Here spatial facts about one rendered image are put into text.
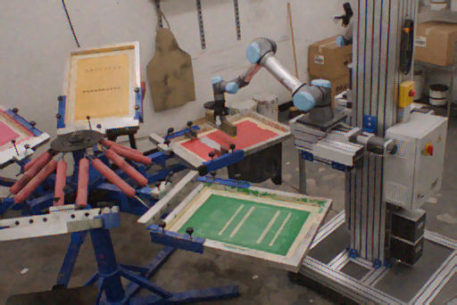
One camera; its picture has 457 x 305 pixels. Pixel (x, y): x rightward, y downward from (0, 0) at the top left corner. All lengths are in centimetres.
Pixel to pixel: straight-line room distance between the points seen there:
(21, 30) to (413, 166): 350
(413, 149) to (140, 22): 324
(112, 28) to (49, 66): 71
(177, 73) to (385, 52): 303
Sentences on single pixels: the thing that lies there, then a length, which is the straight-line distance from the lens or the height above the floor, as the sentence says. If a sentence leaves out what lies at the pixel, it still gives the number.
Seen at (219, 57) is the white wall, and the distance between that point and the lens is 579.
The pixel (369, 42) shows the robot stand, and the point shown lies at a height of 171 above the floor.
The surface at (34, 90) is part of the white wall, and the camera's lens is 504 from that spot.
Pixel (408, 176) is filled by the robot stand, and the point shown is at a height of 98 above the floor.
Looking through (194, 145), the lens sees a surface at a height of 95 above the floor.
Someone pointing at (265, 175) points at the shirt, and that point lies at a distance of 359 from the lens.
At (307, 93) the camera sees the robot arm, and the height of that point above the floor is 147.
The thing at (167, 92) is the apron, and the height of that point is 73.
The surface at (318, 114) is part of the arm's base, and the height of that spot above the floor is 130.
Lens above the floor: 244
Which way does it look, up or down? 26 degrees down
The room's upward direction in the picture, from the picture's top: 6 degrees counter-clockwise
